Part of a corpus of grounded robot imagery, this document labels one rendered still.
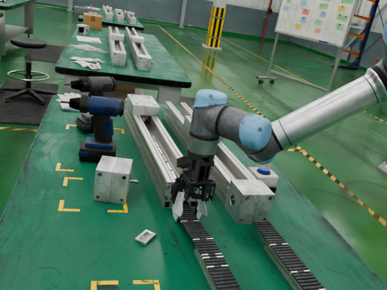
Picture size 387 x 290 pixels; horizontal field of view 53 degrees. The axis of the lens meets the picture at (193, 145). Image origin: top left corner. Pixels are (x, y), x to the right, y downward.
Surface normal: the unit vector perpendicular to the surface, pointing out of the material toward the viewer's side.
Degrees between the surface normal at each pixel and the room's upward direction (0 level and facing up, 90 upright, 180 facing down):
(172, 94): 90
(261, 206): 90
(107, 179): 90
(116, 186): 90
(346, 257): 0
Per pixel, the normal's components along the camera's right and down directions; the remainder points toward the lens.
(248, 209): 0.29, 0.40
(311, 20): -0.84, 0.07
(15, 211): 0.16, -0.92
